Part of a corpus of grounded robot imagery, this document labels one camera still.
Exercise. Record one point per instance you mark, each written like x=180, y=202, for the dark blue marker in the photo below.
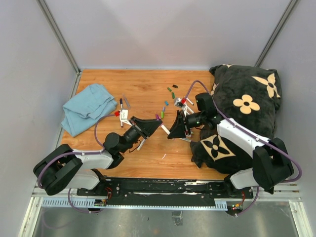
x=121, y=103

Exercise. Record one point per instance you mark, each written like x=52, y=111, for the beige cap marker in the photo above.
x=141, y=144

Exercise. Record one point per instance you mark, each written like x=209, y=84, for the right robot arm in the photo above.
x=270, y=161

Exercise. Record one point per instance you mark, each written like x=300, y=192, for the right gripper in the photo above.
x=177, y=129

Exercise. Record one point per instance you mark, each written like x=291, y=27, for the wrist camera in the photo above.
x=183, y=106
x=123, y=116

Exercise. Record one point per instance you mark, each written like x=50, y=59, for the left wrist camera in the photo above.
x=123, y=116

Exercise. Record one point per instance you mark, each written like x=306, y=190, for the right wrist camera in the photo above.
x=183, y=106

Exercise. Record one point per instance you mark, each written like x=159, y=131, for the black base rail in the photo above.
x=164, y=194

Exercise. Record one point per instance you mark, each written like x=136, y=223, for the grey clear pen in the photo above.
x=126, y=101

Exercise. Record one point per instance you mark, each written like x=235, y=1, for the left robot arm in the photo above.
x=70, y=168

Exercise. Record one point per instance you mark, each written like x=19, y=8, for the light blue cloth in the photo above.
x=84, y=109

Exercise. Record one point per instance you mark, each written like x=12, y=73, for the black floral pillow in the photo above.
x=249, y=95

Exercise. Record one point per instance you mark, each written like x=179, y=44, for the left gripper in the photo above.
x=148, y=126

